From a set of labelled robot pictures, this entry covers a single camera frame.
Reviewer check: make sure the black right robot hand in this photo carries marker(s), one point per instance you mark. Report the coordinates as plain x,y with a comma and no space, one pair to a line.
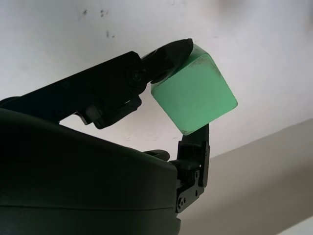
73,176

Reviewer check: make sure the green cube block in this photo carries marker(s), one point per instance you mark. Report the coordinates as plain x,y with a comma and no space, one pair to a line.
195,95

